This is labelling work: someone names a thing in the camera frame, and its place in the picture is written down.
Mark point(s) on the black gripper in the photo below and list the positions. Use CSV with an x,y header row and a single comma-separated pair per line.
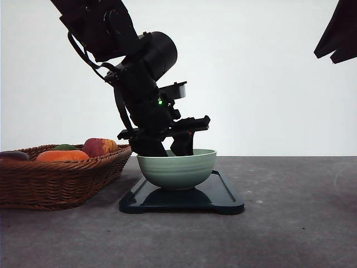
x,y
152,117

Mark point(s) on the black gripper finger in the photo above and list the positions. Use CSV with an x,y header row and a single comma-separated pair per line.
x,y
344,54
341,29

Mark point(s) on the green ceramic bowl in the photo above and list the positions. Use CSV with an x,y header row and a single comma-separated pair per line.
x,y
178,172

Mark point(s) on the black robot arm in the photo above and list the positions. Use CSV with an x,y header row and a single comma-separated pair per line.
x,y
108,31

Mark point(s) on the brown wicker basket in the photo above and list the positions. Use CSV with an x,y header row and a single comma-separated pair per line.
x,y
37,184

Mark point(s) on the dark blue tray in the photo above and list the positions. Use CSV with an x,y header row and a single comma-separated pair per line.
x,y
214,194

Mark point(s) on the red yellow apple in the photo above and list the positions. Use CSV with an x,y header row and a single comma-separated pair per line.
x,y
98,146

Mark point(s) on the green lime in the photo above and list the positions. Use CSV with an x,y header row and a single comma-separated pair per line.
x,y
64,147

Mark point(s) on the orange mandarin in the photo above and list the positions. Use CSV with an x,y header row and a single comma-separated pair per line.
x,y
62,155

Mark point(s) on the dark red apple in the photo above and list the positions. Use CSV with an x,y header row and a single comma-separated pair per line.
x,y
13,156

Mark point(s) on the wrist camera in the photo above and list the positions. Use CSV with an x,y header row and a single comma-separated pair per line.
x,y
174,91

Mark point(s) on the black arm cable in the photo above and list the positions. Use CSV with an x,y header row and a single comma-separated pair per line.
x,y
116,90

